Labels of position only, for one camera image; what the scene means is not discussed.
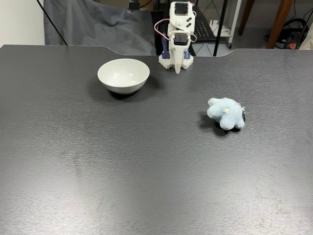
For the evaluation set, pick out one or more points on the slim wooden leg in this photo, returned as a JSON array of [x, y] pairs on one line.
[[247, 14]]

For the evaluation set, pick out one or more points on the white power strip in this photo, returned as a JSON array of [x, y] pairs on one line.
[[220, 28]]

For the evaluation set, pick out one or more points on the thick wooden leg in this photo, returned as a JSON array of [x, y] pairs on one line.
[[280, 22]]

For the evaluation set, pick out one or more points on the black metal rack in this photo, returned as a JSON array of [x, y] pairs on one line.
[[204, 27]]

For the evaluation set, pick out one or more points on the black vacuum cleaner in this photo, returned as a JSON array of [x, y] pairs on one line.
[[291, 36]]

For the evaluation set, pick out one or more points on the white bowl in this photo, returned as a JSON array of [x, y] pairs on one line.
[[123, 74]]

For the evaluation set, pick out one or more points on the skyblue plush doll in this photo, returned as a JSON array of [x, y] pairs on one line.
[[226, 115]]

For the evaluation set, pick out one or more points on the blue clamp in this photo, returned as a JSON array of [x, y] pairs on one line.
[[165, 49], [187, 53]]

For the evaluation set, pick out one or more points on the cream cloth bundle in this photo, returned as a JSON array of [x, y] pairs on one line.
[[308, 41]]

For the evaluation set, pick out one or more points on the black tripod pole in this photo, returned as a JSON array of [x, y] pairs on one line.
[[52, 23]]

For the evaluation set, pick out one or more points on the small black camera box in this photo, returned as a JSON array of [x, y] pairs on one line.
[[133, 5]]

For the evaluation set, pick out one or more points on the grey cloth backdrop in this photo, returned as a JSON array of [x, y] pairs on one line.
[[97, 24]]

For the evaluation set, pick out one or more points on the white cart frame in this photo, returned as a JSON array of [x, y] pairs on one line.
[[233, 22]]

